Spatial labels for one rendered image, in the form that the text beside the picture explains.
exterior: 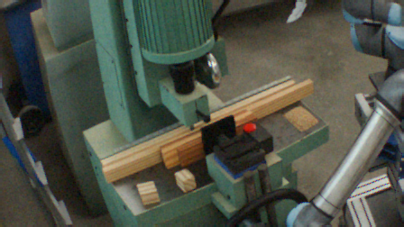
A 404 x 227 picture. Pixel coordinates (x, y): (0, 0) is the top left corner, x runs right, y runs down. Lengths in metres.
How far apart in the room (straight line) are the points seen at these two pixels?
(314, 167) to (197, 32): 1.62
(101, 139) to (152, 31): 0.62
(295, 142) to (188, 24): 0.45
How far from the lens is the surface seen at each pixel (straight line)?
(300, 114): 1.82
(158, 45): 1.54
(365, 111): 2.08
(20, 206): 3.18
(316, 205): 1.33
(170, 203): 1.63
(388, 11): 1.71
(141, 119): 1.90
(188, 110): 1.66
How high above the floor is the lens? 1.98
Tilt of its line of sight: 35 degrees down
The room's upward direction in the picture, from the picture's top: 9 degrees counter-clockwise
